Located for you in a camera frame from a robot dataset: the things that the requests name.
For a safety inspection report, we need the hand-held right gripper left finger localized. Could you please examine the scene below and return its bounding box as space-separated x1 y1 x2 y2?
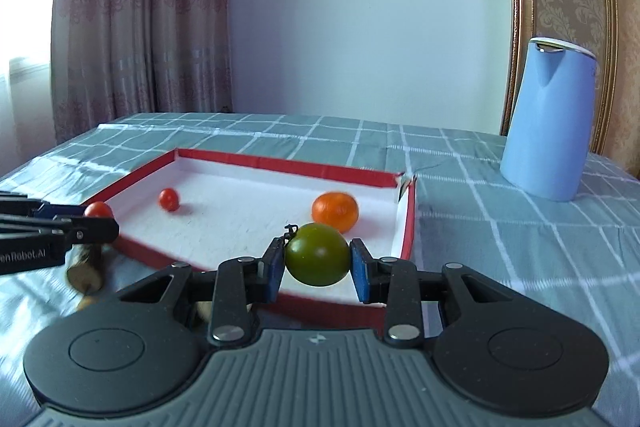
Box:
116 237 286 348

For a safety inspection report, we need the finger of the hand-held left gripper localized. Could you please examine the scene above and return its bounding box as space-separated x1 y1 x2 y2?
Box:
0 193 85 220
0 216 120 253

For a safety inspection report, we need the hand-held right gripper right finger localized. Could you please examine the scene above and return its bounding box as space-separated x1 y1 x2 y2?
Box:
349 239 506 348

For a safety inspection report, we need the dark sugarcane piece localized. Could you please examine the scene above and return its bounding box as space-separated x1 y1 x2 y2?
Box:
66 243 108 295

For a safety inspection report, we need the green tomato with stem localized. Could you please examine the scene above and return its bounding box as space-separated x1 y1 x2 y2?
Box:
284 222 352 287

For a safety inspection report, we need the red tray with white inside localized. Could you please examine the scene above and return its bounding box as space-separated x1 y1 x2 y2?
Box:
85 148 418 308

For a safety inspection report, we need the orange mandarin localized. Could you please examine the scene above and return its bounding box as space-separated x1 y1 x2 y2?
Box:
311 191 360 230

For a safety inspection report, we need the pink patterned curtain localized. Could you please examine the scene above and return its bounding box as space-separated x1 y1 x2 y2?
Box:
50 0 233 145

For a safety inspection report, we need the light blue kettle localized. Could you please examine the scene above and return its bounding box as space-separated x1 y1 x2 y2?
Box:
500 37 599 203

